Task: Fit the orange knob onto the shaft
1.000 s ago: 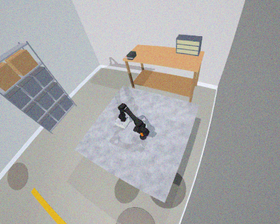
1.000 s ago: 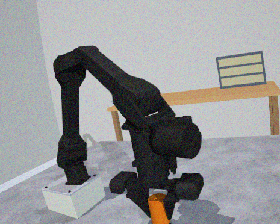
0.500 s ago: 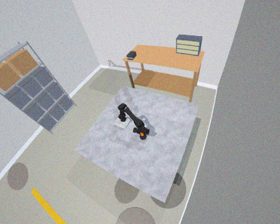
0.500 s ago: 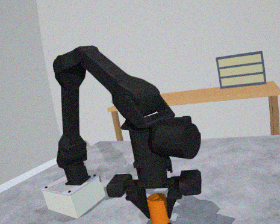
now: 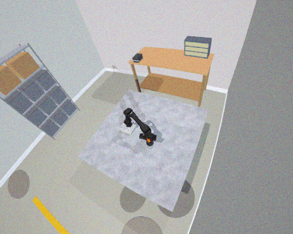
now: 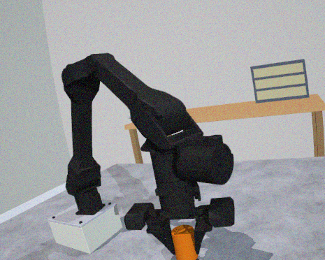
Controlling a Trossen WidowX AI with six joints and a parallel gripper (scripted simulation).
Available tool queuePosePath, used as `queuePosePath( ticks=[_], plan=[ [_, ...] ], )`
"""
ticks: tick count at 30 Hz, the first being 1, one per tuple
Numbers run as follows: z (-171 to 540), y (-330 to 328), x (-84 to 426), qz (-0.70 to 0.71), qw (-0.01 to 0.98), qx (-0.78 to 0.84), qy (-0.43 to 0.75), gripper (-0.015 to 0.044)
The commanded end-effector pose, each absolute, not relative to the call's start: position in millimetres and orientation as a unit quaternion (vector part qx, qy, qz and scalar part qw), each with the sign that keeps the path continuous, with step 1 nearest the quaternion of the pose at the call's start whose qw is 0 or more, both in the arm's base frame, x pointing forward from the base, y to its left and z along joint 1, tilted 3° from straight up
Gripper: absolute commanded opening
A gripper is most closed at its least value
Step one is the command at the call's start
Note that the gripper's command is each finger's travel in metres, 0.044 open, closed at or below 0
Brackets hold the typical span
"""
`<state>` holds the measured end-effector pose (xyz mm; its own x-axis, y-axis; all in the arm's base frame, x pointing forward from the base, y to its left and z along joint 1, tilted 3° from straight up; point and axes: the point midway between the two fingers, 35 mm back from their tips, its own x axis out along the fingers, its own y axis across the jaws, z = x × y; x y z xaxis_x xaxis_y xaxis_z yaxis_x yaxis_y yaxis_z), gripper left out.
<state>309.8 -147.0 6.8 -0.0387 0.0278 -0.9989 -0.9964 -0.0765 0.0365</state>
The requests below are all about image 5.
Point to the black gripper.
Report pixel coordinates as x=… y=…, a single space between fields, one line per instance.
x=142 y=136

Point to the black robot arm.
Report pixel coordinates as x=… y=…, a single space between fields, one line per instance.
x=144 y=128

